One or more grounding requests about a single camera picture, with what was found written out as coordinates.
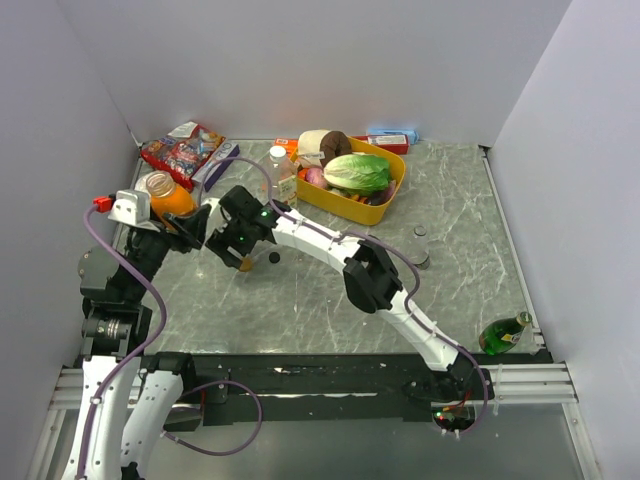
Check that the white bottle cap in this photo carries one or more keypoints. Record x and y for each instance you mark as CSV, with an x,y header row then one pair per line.
x,y
277,152

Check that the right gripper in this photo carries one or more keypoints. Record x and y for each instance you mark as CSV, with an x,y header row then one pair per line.
x,y
220,242

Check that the red snack bag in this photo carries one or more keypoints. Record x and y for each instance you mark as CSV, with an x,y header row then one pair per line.
x,y
182,152

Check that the green glass bottle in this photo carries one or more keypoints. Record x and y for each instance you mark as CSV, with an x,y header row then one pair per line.
x,y
502,335

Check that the orange packet box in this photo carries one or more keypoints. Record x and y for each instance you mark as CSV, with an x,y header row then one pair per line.
x,y
289,144

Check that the toilet paper roll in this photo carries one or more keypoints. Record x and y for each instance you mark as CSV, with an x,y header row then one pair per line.
x,y
141,183

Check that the brown bottle cap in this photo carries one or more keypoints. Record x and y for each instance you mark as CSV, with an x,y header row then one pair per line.
x,y
246,264

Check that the small orange juice bottle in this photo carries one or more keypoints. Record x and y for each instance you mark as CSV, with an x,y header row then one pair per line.
x,y
167,196

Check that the purple silver box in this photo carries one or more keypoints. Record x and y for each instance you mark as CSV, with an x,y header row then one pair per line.
x,y
212,170

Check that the blue red box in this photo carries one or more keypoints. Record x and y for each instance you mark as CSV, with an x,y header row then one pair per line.
x,y
397,141

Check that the green toy lettuce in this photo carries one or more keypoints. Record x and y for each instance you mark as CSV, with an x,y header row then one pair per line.
x,y
362,174

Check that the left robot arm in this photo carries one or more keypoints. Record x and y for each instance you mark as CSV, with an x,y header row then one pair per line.
x,y
123,410

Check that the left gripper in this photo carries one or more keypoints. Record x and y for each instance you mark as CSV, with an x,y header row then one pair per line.
x,y
190,231

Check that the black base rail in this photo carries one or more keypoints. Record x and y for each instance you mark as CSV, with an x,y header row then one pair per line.
x,y
231,388

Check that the yellow plastic basket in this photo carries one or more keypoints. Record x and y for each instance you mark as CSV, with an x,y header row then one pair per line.
x,y
355,211

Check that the purple toy onion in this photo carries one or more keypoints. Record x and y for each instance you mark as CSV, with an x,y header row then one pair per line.
x,y
315,177

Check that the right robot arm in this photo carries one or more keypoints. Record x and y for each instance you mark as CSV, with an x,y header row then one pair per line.
x,y
372,285

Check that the brown plush toy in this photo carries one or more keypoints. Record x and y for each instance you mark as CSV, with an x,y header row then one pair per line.
x,y
316,148

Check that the large clear plastic bottle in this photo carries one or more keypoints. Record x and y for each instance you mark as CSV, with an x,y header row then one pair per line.
x,y
283,180

